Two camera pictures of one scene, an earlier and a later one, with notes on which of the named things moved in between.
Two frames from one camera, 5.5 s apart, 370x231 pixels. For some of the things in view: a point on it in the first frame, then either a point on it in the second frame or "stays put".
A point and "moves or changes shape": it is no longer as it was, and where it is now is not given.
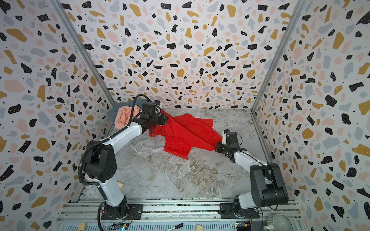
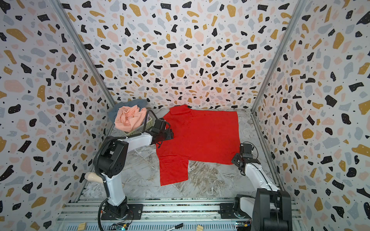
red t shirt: [182, 132] moves or changes shape
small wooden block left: [82, 226] stays put
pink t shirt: [123, 116] stays put
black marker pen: [178, 226] stays put
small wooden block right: [199, 228] stays put
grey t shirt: [112, 112] stays put
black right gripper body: [221, 147] to [243, 157]
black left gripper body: [157, 120] to [166, 135]
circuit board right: [243, 225] stays put
